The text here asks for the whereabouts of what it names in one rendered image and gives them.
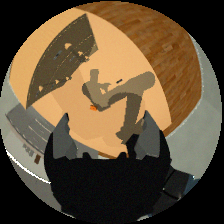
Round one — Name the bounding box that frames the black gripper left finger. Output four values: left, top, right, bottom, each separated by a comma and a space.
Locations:
44, 113, 77, 193

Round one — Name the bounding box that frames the small orange block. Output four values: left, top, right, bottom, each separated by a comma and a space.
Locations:
90, 105, 98, 111

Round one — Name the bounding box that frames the tan chest of drawers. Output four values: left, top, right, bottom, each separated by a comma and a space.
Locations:
9, 8, 99, 109

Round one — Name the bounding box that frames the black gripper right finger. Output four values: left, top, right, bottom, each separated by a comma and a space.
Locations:
134, 110, 170, 193

